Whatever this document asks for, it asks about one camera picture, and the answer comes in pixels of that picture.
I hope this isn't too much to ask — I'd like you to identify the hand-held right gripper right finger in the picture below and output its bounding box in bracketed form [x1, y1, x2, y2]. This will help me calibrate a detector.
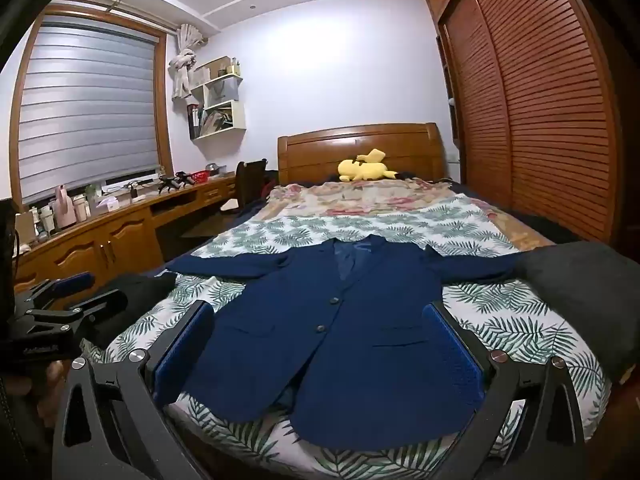
[421, 301, 586, 480]

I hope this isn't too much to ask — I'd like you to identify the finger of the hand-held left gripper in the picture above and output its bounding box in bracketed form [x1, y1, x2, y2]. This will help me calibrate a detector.
[15, 271, 97, 311]
[22, 290, 130, 333]

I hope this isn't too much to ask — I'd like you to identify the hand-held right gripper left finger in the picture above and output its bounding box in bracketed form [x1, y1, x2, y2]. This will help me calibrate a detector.
[52, 300, 216, 480]

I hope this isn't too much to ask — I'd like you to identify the blue suit jacket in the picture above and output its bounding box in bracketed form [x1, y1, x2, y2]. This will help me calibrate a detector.
[166, 234, 526, 448]

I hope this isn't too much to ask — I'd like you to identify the black cloth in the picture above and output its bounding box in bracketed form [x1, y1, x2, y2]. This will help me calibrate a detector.
[92, 271, 178, 348]

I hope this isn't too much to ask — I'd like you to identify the white jar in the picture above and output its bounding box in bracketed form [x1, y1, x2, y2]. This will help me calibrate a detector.
[31, 205, 56, 233]

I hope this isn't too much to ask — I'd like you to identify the wooden desk with cabinets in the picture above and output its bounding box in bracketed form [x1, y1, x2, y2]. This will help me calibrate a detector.
[12, 172, 238, 306]

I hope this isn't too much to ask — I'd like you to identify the pink bottle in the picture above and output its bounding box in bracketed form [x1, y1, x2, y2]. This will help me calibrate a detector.
[54, 185, 75, 231]

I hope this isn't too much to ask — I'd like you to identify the leaf print bedsheet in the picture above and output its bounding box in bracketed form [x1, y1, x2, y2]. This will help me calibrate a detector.
[82, 195, 613, 480]

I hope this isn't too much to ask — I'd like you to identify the black toy figure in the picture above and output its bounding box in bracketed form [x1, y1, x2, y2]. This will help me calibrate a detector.
[157, 171, 193, 196]

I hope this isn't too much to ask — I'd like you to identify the dark grey folded cloth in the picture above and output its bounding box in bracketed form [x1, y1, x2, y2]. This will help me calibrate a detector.
[515, 241, 640, 381]

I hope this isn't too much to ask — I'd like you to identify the grey window blind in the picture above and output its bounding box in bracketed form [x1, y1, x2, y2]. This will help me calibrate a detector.
[19, 14, 160, 196]

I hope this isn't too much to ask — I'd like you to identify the floral blanket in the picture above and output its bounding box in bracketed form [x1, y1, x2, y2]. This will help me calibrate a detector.
[235, 177, 556, 251]

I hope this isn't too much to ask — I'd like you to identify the dark wooden chair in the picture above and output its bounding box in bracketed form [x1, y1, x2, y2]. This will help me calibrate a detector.
[220, 159, 271, 216]

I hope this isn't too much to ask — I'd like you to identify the yellow plush toy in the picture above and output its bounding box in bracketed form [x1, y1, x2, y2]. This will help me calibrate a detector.
[337, 148, 398, 183]

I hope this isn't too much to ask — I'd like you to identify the tied beige curtain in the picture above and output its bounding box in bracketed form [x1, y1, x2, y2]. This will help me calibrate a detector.
[169, 22, 207, 102]

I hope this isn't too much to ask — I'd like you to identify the wooden bed headboard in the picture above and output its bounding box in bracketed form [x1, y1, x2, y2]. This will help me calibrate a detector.
[277, 122, 447, 186]

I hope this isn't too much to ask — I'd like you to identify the wooden louvered wardrobe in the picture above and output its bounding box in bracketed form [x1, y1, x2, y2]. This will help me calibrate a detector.
[425, 0, 626, 256]

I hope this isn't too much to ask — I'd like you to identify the wooden window frame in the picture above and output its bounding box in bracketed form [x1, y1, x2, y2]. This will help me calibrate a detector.
[9, 4, 173, 211]

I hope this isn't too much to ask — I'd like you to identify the white wall shelf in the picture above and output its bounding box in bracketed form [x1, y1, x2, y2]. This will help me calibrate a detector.
[187, 55, 247, 142]

